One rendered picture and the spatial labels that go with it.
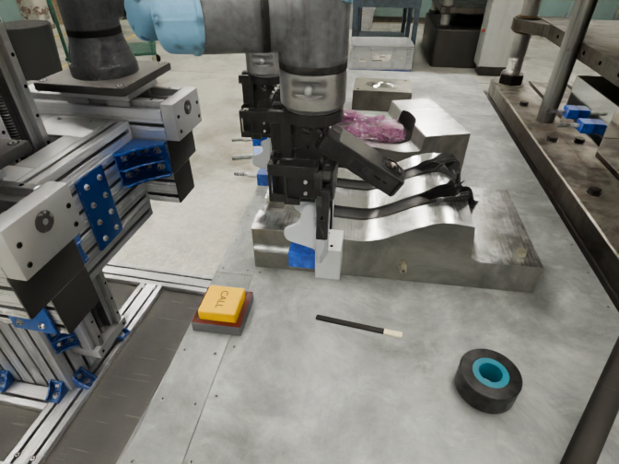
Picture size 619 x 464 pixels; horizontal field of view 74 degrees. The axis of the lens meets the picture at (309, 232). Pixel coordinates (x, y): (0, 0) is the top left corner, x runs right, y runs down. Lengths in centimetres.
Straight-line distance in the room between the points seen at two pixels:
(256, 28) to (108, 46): 69
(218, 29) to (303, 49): 8
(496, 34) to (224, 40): 476
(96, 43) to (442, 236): 84
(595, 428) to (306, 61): 52
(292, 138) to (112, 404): 107
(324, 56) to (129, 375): 120
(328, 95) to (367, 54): 383
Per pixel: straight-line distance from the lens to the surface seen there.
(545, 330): 77
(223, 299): 68
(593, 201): 121
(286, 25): 44
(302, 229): 54
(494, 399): 61
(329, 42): 45
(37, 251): 73
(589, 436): 62
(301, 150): 51
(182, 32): 45
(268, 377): 63
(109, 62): 111
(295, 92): 46
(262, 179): 87
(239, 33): 44
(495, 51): 517
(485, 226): 85
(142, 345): 151
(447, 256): 74
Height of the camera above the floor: 132
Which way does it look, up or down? 37 degrees down
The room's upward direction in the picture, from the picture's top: straight up
